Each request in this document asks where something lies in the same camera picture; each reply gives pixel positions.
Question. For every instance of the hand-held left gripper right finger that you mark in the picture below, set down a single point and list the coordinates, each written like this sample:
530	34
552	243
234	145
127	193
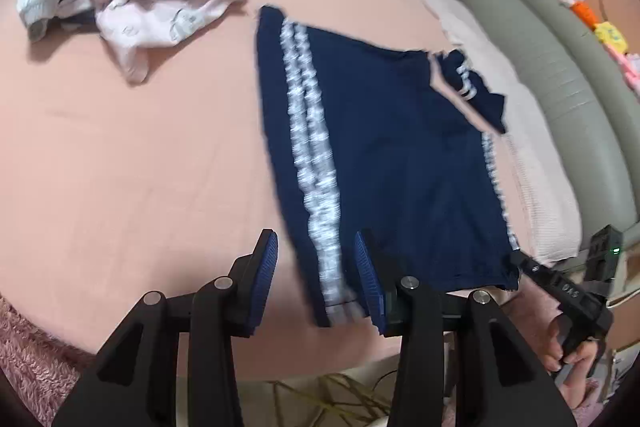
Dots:
367	282

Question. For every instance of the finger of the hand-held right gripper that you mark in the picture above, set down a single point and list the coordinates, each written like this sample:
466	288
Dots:
535	272

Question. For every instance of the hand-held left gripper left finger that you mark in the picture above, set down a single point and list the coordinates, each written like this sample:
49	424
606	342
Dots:
262	282

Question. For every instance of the large navy striped shorts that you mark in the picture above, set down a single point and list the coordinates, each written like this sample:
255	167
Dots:
400	157

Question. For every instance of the small navy striped garment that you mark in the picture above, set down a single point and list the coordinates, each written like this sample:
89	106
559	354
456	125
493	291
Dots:
487	104

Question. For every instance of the person's right forearm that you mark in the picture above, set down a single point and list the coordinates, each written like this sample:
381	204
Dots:
580	389

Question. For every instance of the person's right hand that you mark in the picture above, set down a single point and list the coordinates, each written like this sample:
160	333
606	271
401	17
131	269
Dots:
554	337

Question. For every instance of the cream waffle pillow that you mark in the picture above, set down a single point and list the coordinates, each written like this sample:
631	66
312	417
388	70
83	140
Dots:
540	187

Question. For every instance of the cream rug with gold lines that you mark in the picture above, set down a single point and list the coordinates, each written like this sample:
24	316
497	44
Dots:
325	402

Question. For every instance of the grey-green padded headboard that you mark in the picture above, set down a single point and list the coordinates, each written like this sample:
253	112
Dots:
565	82

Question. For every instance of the pink fuzzy bed cover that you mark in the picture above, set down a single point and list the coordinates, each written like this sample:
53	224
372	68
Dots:
35	357

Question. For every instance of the yellow plush toy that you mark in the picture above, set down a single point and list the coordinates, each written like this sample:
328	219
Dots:
611	36

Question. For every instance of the orange plush toy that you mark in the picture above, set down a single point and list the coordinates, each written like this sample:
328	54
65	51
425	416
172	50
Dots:
584	13

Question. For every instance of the cream fluffy pillow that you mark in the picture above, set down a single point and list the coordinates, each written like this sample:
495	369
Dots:
425	2

